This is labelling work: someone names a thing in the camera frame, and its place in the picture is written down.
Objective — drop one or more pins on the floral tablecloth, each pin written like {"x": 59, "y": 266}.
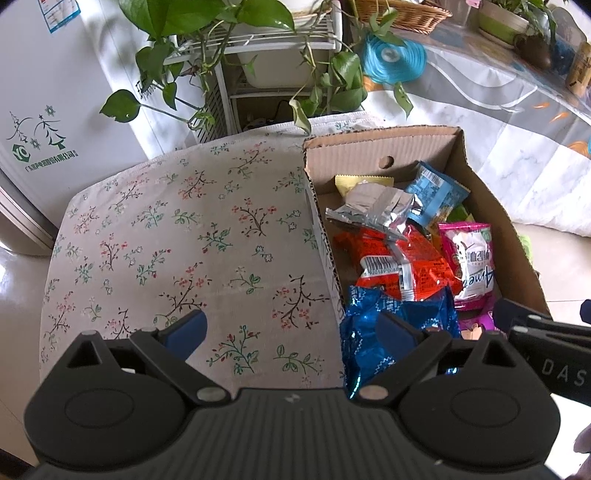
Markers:
{"x": 184, "y": 230}

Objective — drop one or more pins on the grey printed table cover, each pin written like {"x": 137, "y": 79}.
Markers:
{"x": 508, "y": 115}

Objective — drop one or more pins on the brown teapot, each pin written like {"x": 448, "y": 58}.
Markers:
{"x": 535, "y": 50}

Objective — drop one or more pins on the blue ribbon spool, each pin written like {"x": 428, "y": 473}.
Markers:
{"x": 392, "y": 57}

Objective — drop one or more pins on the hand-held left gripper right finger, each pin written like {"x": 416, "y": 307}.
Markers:
{"x": 395, "y": 332}

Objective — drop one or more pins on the large yellow snack packet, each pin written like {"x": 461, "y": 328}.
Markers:
{"x": 351, "y": 183}

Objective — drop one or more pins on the light blue snack packet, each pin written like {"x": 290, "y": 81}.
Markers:
{"x": 434, "y": 189}

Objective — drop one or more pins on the silver foil snack packet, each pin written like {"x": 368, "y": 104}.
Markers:
{"x": 374, "y": 207}

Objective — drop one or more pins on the white plant pot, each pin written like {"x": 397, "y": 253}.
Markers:
{"x": 277, "y": 64}

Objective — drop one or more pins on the red snack packet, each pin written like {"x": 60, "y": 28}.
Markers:
{"x": 425, "y": 267}

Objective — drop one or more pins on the white metal plant rack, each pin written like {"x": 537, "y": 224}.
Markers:
{"x": 277, "y": 42}

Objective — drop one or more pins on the pothos plant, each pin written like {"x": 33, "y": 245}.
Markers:
{"x": 152, "y": 18}

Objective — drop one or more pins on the white refrigerator with green print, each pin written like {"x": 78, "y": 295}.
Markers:
{"x": 69, "y": 69}

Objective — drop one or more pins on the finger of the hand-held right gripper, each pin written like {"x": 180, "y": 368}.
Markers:
{"x": 508, "y": 311}
{"x": 586, "y": 311}

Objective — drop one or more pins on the green snack packet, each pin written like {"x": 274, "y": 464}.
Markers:
{"x": 461, "y": 214}

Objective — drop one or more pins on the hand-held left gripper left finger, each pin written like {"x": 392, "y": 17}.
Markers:
{"x": 187, "y": 330}

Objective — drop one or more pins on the cardboard box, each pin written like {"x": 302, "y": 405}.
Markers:
{"x": 508, "y": 221}

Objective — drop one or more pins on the pink snack packet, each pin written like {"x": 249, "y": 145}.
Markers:
{"x": 471, "y": 263}

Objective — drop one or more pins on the green potted plant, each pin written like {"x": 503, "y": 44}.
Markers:
{"x": 498, "y": 23}

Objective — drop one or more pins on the wicker basket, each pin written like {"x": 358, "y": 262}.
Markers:
{"x": 406, "y": 18}

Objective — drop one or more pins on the blue foil snack bag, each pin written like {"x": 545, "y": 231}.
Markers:
{"x": 364, "y": 332}

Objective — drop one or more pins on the gold drink can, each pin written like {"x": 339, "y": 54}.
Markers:
{"x": 579, "y": 69}

